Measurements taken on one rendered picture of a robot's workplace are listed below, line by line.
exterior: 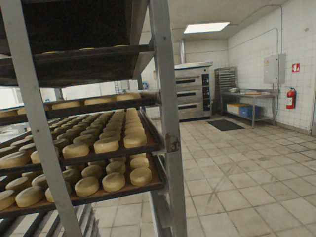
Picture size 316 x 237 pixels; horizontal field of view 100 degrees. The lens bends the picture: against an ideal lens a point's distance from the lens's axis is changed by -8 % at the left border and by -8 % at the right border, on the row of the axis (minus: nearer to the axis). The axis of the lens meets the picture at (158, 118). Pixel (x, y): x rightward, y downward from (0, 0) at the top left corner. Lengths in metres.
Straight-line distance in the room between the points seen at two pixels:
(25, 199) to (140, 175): 0.24
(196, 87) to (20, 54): 5.17
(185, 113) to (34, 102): 5.14
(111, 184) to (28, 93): 0.23
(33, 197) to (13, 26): 0.32
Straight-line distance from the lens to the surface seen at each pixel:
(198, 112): 5.43
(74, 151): 0.32
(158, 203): 0.44
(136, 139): 0.30
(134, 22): 0.38
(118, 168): 0.40
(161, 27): 0.28
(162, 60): 0.26
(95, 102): 0.29
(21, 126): 2.69
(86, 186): 0.37
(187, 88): 5.25
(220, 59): 6.85
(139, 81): 0.87
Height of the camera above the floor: 1.34
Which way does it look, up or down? 12 degrees down
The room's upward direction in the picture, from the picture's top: 6 degrees counter-clockwise
